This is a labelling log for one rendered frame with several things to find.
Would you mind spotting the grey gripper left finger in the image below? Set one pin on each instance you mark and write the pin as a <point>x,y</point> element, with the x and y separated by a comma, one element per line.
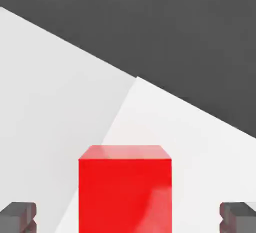
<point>16,217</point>

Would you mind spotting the small red cube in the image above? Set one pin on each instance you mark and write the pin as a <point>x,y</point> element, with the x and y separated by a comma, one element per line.
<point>125,193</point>

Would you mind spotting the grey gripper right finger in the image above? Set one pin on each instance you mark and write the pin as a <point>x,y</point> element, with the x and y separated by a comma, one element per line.
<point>238,218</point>

